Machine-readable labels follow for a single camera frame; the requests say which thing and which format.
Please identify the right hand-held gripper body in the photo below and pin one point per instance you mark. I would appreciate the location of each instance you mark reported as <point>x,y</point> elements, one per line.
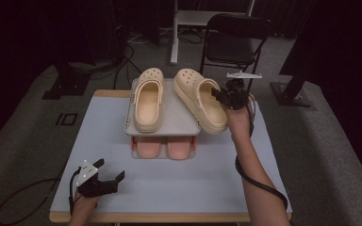
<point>235,97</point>

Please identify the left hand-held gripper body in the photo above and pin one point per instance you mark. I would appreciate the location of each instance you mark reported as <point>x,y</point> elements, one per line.
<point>94,188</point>

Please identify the cream clog shoe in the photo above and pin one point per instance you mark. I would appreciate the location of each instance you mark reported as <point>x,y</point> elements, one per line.
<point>147,103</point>
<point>210,106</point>

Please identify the pink slide slipper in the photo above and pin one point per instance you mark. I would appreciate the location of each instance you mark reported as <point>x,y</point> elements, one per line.
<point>148,147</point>
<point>179,147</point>

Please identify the grey two-tier shoe rack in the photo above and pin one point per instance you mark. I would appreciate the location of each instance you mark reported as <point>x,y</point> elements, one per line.
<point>177,116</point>

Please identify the person's left hand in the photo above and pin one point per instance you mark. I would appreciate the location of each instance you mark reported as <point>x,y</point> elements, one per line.
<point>85,205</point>

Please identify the person's right hand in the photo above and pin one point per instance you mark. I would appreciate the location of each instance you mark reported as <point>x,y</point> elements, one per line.
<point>240,124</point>

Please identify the black folding chair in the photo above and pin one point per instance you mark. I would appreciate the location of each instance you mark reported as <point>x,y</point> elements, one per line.
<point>232,47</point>

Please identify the light blue table mat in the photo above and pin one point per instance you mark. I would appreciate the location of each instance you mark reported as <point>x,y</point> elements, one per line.
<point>169,188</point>

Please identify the black stand with base plate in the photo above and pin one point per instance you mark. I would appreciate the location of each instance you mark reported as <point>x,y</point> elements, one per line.
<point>290,92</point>
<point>67,83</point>

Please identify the white desk frame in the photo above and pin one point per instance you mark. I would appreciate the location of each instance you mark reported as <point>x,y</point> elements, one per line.
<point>175,40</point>

